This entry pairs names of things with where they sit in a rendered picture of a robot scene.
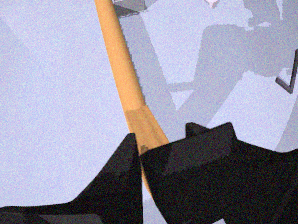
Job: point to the grey open-top box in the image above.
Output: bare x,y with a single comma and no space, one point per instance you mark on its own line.
126,7

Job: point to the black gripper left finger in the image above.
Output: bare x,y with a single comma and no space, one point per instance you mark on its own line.
113,197

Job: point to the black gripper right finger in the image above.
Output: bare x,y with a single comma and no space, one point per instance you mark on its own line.
273,177

